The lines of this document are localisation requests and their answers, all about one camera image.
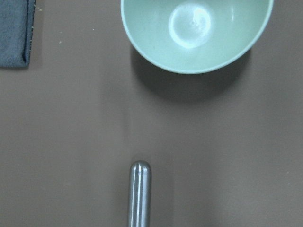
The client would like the grey folded cloth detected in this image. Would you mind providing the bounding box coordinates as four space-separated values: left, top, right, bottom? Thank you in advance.
0 0 36 68

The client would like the mint green bowl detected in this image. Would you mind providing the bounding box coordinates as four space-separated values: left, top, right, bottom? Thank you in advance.
120 0 274 74

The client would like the steel muddler black tip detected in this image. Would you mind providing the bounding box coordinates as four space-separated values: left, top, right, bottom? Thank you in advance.
127 160 152 227

